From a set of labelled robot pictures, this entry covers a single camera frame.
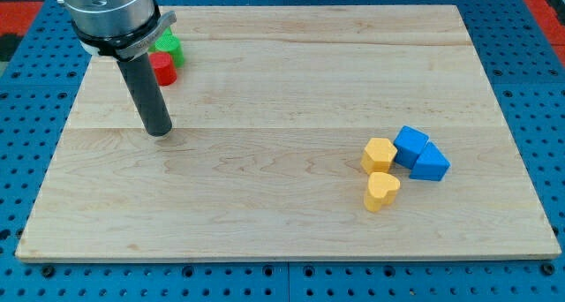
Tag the green block behind arm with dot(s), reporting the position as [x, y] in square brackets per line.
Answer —
[166, 32]

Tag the yellow hexagon block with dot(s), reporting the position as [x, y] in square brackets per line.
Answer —
[378, 155]

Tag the red cylinder block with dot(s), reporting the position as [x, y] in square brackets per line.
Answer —
[163, 67]

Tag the light wooden board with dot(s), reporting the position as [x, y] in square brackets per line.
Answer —
[271, 114]

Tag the green cylinder block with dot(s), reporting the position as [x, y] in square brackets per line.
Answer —
[172, 45]

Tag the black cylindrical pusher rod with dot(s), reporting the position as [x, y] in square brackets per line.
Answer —
[146, 94]

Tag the yellow heart block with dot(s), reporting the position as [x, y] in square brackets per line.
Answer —
[381, 190]

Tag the blue triangle block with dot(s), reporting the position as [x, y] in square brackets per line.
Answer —
[431, 165]

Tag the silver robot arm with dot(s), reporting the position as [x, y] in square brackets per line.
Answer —
[122, 29]

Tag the blue cube block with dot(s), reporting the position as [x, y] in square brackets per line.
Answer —
[409, 143]

